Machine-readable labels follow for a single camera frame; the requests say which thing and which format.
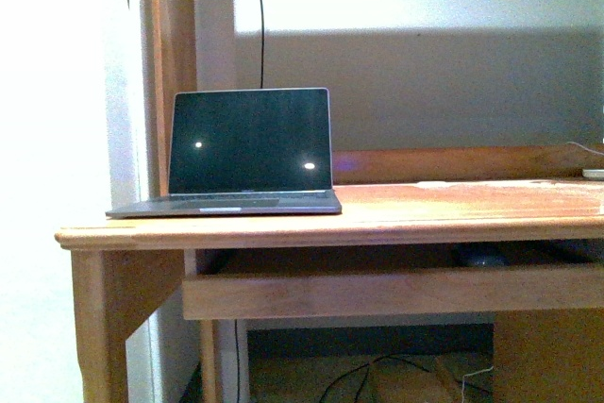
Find wooden keyboard drawer tray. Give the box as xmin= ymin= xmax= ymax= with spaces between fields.
xmin=183 ymin=243 xmax=603 ymax=320

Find dark grey logi mouse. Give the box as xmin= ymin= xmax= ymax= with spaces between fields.
xmin=454 ymin=243 xmax=510 ymax=267

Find grey open laptop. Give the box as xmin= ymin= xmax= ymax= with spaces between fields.
xmin=107 ymin=88 xmax=342 ymax=219

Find wooden desk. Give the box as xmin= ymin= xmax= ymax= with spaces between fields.
xmin=56 ymin=144 xmax=603 ymax=402

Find white object on desk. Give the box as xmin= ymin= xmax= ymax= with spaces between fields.
xmin=581 ymin=169 xmax=604 ymax=180

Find wooden rolling cabinet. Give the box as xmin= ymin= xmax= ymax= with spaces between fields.
xmin=493 ymin=309 xmax=603 ymax=402

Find black floor cable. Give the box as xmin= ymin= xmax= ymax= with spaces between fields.
xmin=316 ymin=353 xmax=438 ymax=403

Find black hanging wall cable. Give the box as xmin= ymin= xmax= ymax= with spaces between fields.
xmin=251 ymin=0 xmax=266 ymax=91

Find white floor cable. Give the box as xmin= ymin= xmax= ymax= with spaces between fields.
xmin=460 ymin=364 xmax=495 ymax=403

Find white cable on desk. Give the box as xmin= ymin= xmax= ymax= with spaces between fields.
xmin=565 ymin=141 xmax=604 ymax=158

